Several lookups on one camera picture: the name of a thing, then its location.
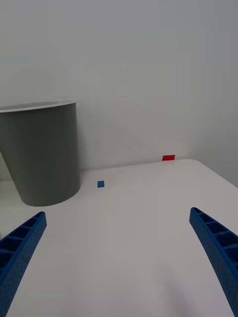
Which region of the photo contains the grey plastic waste bin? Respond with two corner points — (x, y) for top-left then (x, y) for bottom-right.
(0, 99), (81, 207)

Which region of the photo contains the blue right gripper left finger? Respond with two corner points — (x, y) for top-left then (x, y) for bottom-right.
(0, 211), (48, 317)

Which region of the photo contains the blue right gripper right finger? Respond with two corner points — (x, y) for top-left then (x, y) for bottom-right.
(189, 207), (238, 317)

